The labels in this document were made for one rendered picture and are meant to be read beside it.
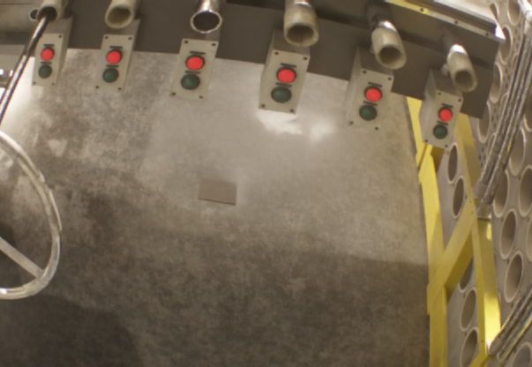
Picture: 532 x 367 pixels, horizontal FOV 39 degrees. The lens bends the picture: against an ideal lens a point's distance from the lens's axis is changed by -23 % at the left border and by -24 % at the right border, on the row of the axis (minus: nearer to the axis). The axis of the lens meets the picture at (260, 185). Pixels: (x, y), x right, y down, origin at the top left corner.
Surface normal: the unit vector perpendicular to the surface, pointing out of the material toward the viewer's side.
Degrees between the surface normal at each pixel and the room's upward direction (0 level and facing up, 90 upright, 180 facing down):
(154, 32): 90
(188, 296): 0
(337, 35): 90
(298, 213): 0
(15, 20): 90
